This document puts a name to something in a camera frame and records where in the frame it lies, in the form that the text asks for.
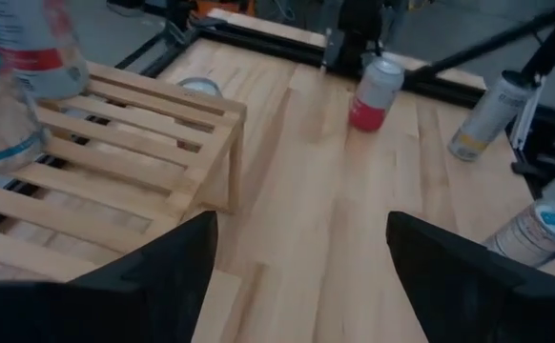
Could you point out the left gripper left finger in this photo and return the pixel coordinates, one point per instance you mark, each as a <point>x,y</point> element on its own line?
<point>91,309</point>

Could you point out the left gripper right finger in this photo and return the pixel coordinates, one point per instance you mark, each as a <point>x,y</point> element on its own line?
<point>487,305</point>

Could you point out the blue silver Red Bull can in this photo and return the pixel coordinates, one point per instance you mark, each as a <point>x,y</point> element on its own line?
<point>6,138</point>
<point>530,238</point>

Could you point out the Spindrift raspberry lime can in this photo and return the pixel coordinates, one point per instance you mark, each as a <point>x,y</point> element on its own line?
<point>200,86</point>
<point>373,102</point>

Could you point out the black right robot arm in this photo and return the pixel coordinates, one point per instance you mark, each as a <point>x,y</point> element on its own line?
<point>354,38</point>

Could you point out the wooden slatted shelf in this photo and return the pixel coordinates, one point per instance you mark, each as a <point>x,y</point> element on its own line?
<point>129,157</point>

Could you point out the black-lidded white yellow can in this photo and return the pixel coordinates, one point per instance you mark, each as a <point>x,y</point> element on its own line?
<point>485,124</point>

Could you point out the white hanging tag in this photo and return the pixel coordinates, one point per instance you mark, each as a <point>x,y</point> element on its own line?
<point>525,114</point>

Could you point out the orange shop vacuum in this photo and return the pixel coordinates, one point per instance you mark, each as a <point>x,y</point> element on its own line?
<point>220,6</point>

